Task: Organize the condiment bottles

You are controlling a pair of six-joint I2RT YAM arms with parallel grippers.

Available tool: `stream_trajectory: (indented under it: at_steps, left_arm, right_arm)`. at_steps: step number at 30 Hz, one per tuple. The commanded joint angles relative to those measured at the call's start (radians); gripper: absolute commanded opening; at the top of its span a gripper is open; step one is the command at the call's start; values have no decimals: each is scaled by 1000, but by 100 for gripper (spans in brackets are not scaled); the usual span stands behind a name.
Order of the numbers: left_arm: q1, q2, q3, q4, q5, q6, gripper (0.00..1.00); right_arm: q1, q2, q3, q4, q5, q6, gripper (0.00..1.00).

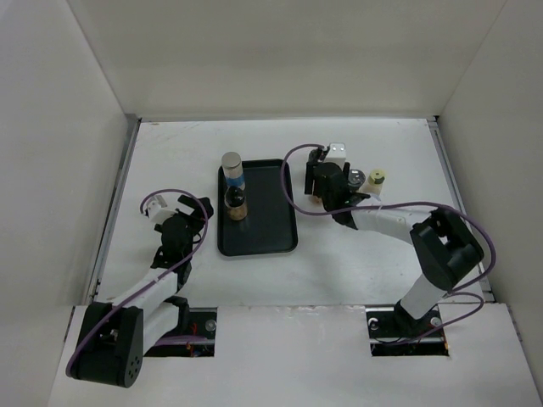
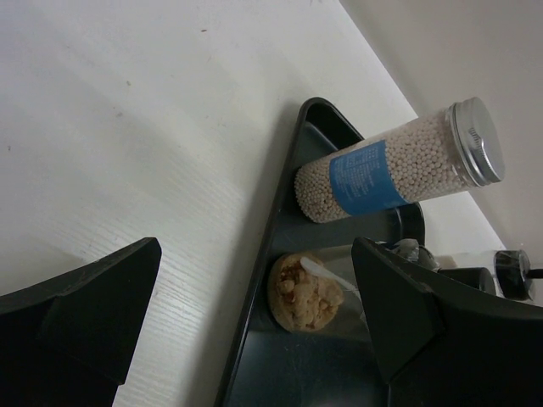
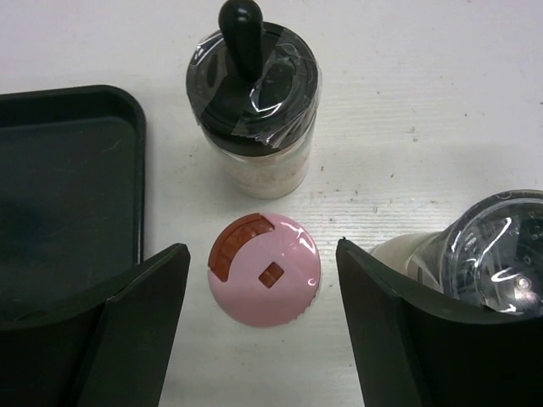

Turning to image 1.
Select black round cap spice bottle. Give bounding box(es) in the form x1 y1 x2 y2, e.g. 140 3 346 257
224 186 248 221

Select silver lid blue label jar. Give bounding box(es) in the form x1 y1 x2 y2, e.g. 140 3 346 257
221 152 245 190

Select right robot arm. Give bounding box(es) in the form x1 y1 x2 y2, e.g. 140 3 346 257
305 161 484 336

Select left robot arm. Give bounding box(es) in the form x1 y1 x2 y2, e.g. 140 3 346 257
65 191 214 388

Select black flip cap spice bottle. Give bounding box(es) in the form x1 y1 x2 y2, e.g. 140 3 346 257
347 169 366 193

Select black knob cap spice bottle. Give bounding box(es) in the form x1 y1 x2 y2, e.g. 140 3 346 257
306 148 323 167

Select yellow cap spice bottle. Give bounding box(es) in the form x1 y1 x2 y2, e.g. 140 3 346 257
364 169 386 196

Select black rectangular plastic tray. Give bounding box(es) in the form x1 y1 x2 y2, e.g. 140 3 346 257
216 159 298 257

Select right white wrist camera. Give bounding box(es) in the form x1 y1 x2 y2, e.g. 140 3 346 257
324 142 347 169

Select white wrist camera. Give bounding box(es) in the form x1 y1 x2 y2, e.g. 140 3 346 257
324 142 347 169
143 195 176 225

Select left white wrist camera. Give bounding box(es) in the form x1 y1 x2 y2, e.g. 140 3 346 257
143 195 176 225

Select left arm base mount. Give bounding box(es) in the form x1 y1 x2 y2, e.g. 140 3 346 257
144 297 218 358

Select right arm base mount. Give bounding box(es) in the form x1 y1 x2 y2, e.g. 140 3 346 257
366 306 449 357

